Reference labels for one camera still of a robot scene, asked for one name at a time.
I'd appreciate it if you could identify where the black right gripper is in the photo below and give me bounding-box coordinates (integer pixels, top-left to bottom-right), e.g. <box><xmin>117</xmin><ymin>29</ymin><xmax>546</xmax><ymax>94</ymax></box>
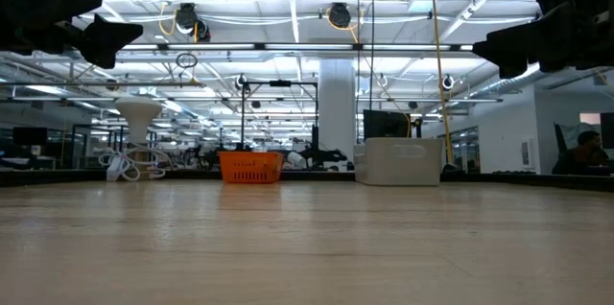
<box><xmin>472</xmin><ymin>0</ymin><xmax>614</xmax><ymax>80</ymax></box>

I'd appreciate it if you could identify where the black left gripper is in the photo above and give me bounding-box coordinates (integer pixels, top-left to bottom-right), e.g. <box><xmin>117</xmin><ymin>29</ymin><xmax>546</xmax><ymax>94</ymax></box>
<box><xmin>0</xmin><ymin>0</ymin><xmax>144</xmax><ymax>70</ymax></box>

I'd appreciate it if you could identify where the small black monitor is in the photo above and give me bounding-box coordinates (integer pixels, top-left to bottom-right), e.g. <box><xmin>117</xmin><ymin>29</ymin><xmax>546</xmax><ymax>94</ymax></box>
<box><xmin>12</xmin><ymin>126</ymin><xmax>49</xmax><ymax>147</ymax></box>

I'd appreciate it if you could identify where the person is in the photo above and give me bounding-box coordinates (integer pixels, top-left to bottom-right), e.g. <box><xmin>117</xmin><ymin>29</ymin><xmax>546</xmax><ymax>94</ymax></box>
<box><xmin>551</xmin><ymin>130</ymin><xmax>614</xmax><ymax>176</ymax></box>

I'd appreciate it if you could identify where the black monitor screen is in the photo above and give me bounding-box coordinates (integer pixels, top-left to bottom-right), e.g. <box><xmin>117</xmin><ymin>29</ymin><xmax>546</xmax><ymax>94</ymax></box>
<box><xmin>363</xmin><ymin>108</ymin><xmax>413</xmax><ymax>141</ymax></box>

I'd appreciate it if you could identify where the orange plastic basket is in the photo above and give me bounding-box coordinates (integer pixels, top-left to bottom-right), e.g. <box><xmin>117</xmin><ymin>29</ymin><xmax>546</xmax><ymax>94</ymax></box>
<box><xmin>218</xmin><ymin>151</ymin><xmax>285</xmax><ymax>185</ymax></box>

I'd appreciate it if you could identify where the white cylinder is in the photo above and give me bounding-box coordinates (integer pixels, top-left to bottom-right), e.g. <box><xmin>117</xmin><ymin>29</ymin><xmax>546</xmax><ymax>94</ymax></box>
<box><xmin>286</xmin><ymin>150</ymin><xmax>308</xmax><ymax>170</ymax></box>

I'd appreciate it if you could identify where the yellow hanging cable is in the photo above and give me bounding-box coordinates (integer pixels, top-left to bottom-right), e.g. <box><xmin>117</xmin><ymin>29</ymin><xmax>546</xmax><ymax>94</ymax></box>
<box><xmin>428</xmin><ymin>0</ymin><xmax>455</xmax><ymax>168</ymax></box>

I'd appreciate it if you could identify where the white coiled cable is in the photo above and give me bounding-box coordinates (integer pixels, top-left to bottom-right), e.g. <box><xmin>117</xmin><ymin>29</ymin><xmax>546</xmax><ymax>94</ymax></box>
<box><xmin>98</xmin><ymin>141</ymin><xmax>175</xmax><ymax>182</ymax></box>

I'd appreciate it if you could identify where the black hanging cable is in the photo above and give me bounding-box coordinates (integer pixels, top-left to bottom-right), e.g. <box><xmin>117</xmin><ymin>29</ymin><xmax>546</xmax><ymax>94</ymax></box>
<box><xmin>368</xmin><ymin>0</ymin><xmax>376</xmax><ymax>110</ymax></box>

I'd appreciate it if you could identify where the black gantry frame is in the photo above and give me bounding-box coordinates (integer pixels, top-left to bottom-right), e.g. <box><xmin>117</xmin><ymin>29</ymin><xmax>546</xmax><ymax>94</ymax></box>
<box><xmin>239</xmin><ymin>79</ymin><xmax>320</xmax><ymax>153</ymax></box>

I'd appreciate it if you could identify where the black aluminium rig frame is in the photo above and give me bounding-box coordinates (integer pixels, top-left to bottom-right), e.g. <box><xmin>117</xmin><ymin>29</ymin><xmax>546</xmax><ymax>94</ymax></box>
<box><xmin>0</xmin><ymin>168</ymin><xmax>614</xmax><ymax>194</ymax></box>

